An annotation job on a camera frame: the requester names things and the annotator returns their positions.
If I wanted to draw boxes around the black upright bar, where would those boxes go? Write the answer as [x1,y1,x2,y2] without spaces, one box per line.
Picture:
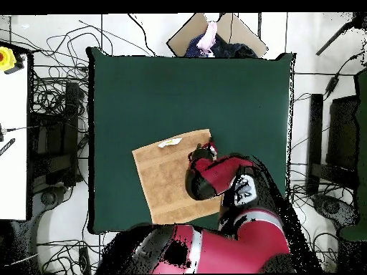
[307,93,324,196]

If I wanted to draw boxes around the black tangled cable bundle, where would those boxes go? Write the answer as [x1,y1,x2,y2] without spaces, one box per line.
[289,171,345,273]

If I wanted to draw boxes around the black flat panel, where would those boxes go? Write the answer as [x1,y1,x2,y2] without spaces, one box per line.
[326,95,359,170]

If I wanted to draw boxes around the dark blue laundry pile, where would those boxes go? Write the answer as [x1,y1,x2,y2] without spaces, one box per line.
[184,34,259,59]

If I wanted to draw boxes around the yellow emergency stop button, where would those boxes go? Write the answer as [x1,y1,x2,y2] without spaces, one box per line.
[0,46,17,72]

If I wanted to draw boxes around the dark green table cloth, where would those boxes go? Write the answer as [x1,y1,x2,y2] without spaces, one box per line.
[87,47,296,236]

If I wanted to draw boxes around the black equipment box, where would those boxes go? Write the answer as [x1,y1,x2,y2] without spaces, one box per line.
[31,81,82,187]

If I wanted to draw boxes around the orange terry towel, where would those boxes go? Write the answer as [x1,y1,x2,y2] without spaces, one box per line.
[131,128,224,225]

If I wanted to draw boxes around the white side table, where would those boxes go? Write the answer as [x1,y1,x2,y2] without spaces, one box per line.
[0,54,29,221]

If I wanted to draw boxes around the grey round pedestal foot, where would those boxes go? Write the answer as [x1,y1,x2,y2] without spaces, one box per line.
[312,194,359,228]
[31,185,70,210]

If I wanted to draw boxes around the black thin rod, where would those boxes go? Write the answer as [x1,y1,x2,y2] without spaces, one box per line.
[315,12,367,57]

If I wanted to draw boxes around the black loose floor cables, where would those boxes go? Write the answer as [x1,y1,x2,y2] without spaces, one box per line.
[28,19,90,115]
[37,237,115,274]

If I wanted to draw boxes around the brown cardboard box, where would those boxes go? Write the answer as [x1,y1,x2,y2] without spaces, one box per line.
[166,12,269,59]

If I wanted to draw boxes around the black power adapter cable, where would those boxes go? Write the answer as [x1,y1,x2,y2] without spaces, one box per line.
[323,51,367,100]

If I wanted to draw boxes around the pink cloth item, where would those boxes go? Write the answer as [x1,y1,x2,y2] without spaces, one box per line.
[196,21,218,56]

